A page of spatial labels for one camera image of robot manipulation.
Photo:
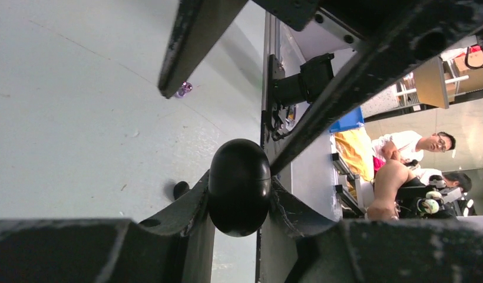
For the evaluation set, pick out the black earbud charging case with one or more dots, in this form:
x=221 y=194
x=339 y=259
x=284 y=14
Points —
x=239 y=188

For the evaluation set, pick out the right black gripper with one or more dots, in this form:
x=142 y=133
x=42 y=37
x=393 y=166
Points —
x=315 y=9

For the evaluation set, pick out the yellow bag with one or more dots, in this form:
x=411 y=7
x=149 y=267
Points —
x=355 y=148

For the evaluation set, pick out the blue plastic bin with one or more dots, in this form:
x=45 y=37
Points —
x=350 y=121

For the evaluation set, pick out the black earbud centre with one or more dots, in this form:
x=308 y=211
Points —
x=180 y=189

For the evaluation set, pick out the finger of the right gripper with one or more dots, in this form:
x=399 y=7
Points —
x=198 y=25

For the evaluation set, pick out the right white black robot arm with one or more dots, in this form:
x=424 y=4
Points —
x=304 y=84

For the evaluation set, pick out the seated person white shirt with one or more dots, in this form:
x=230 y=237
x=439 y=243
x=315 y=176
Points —
x=396 y=151

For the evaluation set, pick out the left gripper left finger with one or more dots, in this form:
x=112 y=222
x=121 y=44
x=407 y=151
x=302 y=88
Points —
x=173 y=245

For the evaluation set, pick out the purple earbud centre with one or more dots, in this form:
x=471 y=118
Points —
x=185 y=88

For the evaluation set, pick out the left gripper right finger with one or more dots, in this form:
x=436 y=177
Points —
x=297 y=244

